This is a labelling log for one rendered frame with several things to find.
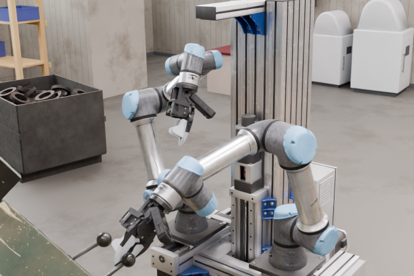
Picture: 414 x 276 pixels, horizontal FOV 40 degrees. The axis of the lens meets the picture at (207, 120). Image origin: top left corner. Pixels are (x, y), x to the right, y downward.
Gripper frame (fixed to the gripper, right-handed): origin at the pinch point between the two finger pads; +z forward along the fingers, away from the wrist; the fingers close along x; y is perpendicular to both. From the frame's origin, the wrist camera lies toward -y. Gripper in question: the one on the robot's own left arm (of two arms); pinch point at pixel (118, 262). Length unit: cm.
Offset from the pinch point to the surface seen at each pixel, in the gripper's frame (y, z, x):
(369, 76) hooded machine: 386, -500, -499
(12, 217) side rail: -26, 9, 49
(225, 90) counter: 544, -353, -423
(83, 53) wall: 673, -246, -263
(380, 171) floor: 185, -260, -363
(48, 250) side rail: -26.1, 9.1, 38.5
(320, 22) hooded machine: 484, -542, -436
